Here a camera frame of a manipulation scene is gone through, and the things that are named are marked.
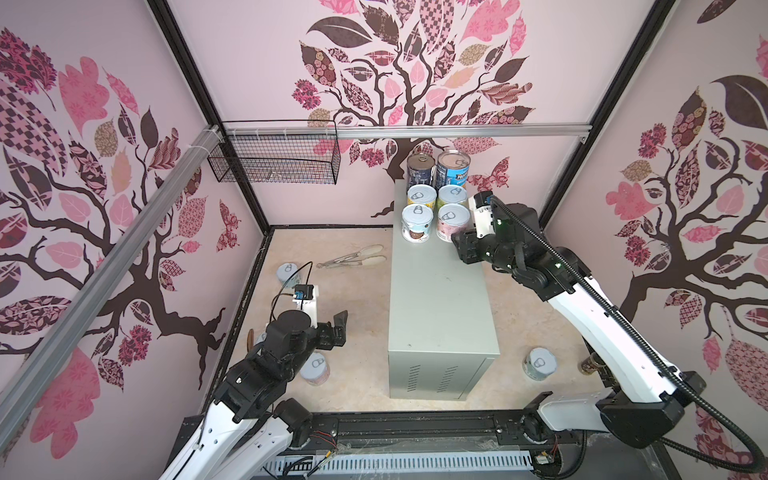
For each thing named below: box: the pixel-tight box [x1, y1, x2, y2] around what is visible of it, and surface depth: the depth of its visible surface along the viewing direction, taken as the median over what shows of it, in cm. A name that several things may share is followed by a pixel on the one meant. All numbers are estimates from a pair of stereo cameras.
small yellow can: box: [407, 184, 437, 207], surface depth 74 cm
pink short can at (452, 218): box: [436, 203, 471, 243], surface depth 69 cm
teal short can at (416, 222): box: [401, 204, 434, 244], surface depth 70 cm
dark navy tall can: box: [407, 152, 436, 191], surface depth 76 cm
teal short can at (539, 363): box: [522, 347, 557, 381], surface depth 81 cm
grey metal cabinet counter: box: [388, 179, 500, 401], surface depth 61 cm
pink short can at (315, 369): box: [299, 352, 330, 386], surface depth 81 cm
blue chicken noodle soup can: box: [436, 150, 472, 190], surface depth 75 cm
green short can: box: [438, 184, 468, 204], surface depth 75 cm
